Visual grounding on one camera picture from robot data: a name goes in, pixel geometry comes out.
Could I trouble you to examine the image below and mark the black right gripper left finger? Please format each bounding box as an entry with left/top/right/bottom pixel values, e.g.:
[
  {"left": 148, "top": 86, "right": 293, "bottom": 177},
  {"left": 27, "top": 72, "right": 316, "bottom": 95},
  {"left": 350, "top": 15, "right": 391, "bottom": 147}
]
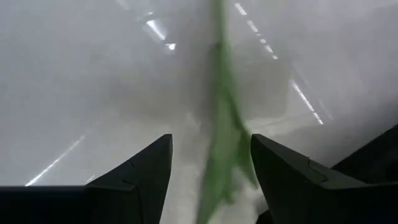
[{"left": 85, "top": 133, "right": 174, "bottom": 224}]

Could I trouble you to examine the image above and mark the white artificial tulip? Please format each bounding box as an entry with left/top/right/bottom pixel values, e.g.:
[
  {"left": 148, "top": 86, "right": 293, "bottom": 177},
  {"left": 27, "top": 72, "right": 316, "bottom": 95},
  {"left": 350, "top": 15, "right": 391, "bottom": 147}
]
[{"left": 195, "top": 0, "right": 259, "bottom": 224}]

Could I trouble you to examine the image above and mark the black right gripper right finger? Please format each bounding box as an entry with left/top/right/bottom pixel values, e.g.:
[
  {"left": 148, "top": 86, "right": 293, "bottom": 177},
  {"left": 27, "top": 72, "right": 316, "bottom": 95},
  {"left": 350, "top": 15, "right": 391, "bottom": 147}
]
[{"left": 250, "top": 133, "right": 368, "bottom": 224}]

